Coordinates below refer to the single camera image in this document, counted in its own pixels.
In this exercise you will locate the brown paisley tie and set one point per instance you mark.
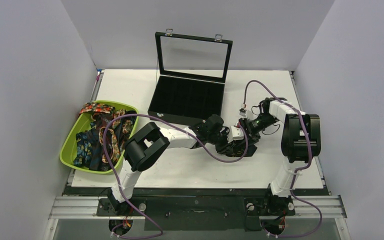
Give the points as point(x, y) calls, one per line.
point(117, 134)

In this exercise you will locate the blue floral tie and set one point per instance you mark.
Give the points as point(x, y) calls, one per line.
point(85, 146)

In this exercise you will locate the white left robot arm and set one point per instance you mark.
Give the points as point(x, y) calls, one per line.
point(146, 146)

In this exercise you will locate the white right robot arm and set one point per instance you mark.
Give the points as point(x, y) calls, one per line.
point(300, 140)

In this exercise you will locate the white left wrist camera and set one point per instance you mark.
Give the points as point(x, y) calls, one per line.
point(235, 133)

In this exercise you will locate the red floral tie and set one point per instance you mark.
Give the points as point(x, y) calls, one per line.
point(95, 109)

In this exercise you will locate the black gold floral tie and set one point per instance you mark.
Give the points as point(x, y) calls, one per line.
point(238, 148)

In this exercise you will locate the aluminium rail frame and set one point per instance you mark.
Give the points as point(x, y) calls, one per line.
point(86, 207)

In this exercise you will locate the black display case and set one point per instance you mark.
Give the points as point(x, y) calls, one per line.
point(192, 74)

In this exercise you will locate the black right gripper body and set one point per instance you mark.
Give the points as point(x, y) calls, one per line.
point(243, 124)

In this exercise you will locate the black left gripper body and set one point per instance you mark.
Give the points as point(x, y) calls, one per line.
point(222, 143)

